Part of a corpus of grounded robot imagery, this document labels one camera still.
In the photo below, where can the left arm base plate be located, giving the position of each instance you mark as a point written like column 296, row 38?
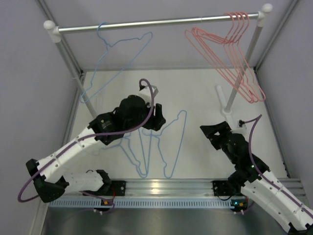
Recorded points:
column 117, row 188

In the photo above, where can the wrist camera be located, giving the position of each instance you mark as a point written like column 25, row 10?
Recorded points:
column 241, row 129
column 145, row 94

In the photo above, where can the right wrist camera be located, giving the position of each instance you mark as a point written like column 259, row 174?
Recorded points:
column 241, row 129

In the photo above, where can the slotted grey cable duct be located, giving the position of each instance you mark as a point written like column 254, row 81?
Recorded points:
column 142, row 203

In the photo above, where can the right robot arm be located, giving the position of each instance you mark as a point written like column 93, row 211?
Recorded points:
column 254, row 179

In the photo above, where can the pink hung hanger two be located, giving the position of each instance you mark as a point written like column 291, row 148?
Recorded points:
column 232, row 58

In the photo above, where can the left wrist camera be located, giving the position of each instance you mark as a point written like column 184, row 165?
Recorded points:
column 145, row 94

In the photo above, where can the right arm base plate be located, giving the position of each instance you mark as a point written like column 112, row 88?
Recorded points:
column 222, row 188

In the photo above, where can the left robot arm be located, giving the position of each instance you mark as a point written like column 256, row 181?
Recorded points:
column 50, row 175

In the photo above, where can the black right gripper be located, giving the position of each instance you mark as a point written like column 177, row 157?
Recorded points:
column 223, row 128

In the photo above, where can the grey clothes rack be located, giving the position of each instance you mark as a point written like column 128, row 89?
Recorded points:
column 55, row 33

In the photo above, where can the pink hung hanger one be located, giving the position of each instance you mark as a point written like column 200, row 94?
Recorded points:
column 225, row 58

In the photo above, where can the aluminium mounting rail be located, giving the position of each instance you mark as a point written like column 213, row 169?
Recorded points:
column 169, row 188

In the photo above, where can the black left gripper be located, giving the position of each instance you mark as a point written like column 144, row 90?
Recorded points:
column 155, row 122

